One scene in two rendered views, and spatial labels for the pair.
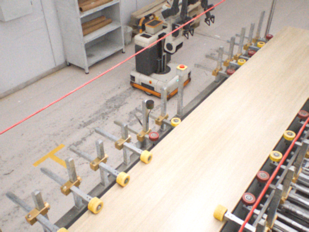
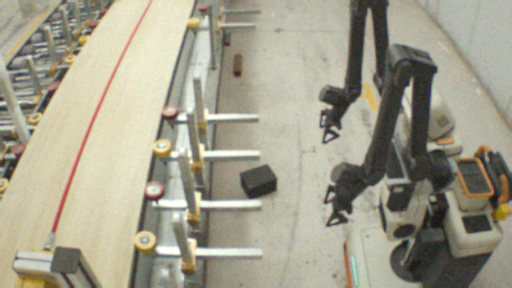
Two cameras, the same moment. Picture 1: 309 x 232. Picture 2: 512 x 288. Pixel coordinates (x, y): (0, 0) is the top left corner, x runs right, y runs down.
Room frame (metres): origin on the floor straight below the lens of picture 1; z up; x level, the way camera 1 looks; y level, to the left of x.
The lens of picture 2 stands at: (4.41, -1.46, 2.12)
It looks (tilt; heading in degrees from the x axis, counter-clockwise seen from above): 42 degrees down; 143
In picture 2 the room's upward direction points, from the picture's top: 1 degrees counter-clockwise
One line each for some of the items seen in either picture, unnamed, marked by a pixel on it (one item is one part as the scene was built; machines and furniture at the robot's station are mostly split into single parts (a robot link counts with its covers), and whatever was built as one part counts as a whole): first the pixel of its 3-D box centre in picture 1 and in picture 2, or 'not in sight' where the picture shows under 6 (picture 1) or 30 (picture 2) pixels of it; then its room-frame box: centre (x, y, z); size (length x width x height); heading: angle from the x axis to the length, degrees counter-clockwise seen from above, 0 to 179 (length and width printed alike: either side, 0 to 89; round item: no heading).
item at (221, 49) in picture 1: (218, 67); (201, 119); (3.01, -0.70, 0.88); 0.04 x 0.04 x 0.48; 53
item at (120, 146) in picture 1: (123, 141); not in sight; (1.79, 0.22, 0.95); 0.14 x 0.06 x 0.05; 143
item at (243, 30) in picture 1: (240, 47); (190, 197); (3.40, -1.01, 0.90); 0.04 x 0.04 x 0.48; 53
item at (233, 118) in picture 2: (212, 70); (212, 119); (3.00, -0.64, 0.84); 0.43 x 0.03 x 0.04; 53
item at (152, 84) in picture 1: (160, 76); (407, 272); (4.03, -0.13, 0.16); 0.67 x 0.64 x 0.25; 53
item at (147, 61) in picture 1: (155, 47); (446, 224); (4.08, -0.05, 0.59); 0.55 x 0.34 x 0.83; 143
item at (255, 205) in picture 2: (233, 55); (205, 206); (3.40, -0.95, 0.80); 0.43 x 0.03 x 0.04; 53
